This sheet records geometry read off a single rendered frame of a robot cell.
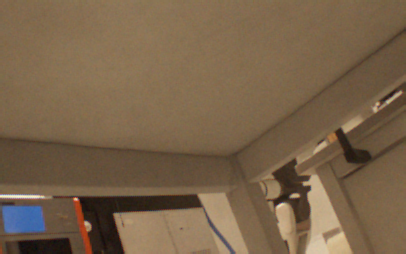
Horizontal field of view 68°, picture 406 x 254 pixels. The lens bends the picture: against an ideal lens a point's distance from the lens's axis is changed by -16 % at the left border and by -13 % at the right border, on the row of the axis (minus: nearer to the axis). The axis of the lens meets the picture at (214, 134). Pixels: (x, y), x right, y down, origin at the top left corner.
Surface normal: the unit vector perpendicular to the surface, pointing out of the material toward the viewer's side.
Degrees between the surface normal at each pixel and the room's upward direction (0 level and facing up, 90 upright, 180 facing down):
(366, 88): 90
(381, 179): 90
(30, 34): 180
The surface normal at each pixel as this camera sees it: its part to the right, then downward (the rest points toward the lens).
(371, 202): -0.66, -0.09
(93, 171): 0.67, -0.53
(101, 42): 0.34, 0.84
